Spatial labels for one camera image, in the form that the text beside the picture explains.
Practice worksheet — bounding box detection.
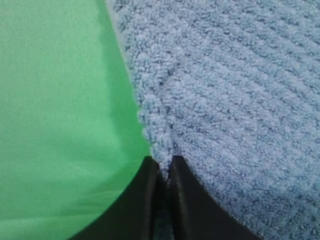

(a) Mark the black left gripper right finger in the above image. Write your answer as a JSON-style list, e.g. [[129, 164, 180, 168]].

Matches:
[[168, 155, 260, 240]]

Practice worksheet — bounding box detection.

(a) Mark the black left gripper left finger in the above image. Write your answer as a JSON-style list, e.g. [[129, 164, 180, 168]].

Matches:
[[71, 156, 159, 240]]

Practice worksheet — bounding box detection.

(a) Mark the blue waffle-weave towel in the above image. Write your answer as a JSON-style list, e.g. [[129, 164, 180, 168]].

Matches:
[[106, 0, 320, 240]]

